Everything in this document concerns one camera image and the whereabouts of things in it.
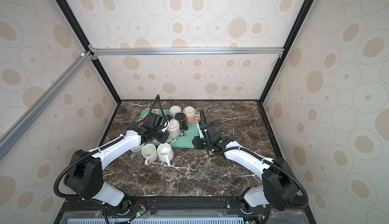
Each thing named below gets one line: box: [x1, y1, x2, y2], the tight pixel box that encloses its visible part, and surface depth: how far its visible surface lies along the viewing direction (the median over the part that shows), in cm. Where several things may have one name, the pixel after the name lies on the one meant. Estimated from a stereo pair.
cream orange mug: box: [182, 105, 201, 124], surface depth 105 cm
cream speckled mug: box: [166, 118, 181, 139], surface depth 87 cm
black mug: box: [174, 112, 188, 131], surface depth 100 cm
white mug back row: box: [169, 105, 182, 118], surface depth 107 cm
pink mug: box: [140, 143, 158, 166], surface depth 85 cm
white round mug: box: [157, 142, 175, 167], surface depth 85 cm
